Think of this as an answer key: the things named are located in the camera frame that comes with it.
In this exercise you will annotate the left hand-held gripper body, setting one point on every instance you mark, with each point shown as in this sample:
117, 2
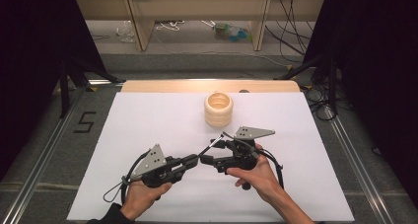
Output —
151, 163

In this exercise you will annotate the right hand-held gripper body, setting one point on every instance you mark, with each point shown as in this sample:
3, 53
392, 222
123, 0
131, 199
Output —
243, 156

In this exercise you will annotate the black pen with silver end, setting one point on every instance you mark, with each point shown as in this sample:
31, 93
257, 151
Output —
210, 145

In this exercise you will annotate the person's right hand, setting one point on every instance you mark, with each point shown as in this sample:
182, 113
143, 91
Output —
263, 179

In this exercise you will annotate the person's left hand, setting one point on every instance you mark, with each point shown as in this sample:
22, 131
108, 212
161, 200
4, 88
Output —
141, 197

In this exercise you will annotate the ribbed wooden pen holder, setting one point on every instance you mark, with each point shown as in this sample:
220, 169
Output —
218, 113

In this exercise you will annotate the white table mat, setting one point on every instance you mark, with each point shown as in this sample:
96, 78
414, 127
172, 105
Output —
184, 118

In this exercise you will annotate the dark round table grommet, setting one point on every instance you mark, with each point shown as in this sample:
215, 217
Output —
243, 91

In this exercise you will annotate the colourful plastic bag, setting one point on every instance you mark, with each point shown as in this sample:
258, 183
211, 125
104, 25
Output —
231, 32

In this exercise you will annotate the black metal stand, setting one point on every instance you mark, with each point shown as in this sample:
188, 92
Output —
332, 79
65, 86

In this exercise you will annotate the clear plastic bag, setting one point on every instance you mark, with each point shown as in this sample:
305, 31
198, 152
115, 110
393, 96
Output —
126, 32

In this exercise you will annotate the beige wooden shelf unit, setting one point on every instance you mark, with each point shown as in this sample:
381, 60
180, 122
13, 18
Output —
197, 7

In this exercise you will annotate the black curtain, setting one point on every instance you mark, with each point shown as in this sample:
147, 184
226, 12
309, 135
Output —
378, 69
33, 69

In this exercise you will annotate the aluminium floor rail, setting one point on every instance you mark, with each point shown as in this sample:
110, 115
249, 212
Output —
358, 164
39, 171

